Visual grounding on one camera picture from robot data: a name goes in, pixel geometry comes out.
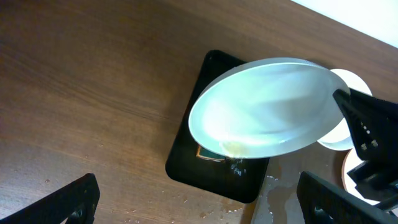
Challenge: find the white plate at tray top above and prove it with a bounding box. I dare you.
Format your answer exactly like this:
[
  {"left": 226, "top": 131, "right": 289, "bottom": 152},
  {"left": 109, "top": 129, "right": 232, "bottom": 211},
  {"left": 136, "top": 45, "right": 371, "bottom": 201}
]
[{"left": 317, "top": 68, "right": 373, "bottom": 151}]

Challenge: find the green and yellow sponge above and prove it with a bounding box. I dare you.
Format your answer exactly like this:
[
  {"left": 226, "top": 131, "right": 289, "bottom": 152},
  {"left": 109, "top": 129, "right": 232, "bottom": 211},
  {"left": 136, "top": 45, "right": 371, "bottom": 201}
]
[{"left": 196, "top": 145, "right": 226, "bottom": 162}]

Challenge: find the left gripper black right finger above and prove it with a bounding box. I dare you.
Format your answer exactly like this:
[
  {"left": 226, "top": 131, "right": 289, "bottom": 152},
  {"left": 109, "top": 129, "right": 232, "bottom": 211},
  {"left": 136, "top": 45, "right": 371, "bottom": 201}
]
[{"left": 297, "top": 171, "right": 397, "bottom": 224}]

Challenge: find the brown checkered serving tray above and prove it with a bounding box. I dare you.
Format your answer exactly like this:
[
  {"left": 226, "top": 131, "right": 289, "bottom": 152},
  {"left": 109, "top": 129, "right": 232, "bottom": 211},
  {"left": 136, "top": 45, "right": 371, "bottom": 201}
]
[{"left": 251, "top": 142, "right": 348, "bottom": 224}]

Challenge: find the small black tray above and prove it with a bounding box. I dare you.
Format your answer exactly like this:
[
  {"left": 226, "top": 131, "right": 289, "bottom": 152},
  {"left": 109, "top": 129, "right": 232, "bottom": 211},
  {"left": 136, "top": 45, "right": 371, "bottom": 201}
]
[{"left": 165, "top": 50, "right": 269, "bottom": 203}]

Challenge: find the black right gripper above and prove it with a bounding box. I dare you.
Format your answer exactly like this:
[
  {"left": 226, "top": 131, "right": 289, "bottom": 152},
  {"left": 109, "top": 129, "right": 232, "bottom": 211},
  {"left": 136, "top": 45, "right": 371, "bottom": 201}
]
[{"left": 333, "top": 89, "right": 397, "bottom": 212}]

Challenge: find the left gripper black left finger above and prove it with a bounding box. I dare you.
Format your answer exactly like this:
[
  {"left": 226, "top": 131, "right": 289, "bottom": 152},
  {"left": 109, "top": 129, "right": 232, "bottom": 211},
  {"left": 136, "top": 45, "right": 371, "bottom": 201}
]
[{"left": 1, "top": 173, "right": 100, "bottom": 224}]

